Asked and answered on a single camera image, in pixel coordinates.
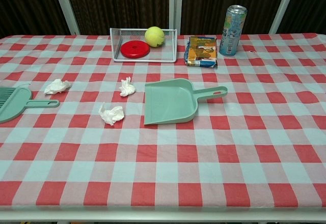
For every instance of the green plastic dustpan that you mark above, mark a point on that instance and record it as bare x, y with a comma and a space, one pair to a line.
166, 101

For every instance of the green plastic hand brush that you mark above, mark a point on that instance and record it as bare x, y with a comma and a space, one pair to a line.
14, 104

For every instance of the yellow tennis ball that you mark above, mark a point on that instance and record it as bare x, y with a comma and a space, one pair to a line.
154, 37

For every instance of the red white checkered tablecloth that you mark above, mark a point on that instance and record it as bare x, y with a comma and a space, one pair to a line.
163, 157

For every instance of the red plastic disc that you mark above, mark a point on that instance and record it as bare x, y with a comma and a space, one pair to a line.
135, 49

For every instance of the orange blue snack packet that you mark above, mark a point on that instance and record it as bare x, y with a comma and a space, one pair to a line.
202, 53

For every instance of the white rectangular tray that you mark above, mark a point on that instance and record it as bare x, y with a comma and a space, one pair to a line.
119, 56

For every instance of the tall silver drink can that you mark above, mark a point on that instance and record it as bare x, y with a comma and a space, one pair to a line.
231, 33

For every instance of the white upright partition post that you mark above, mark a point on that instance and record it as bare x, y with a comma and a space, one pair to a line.
175, 5

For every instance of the white slanted partition post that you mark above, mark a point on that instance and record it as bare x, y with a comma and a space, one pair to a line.
66, 7
284, 7

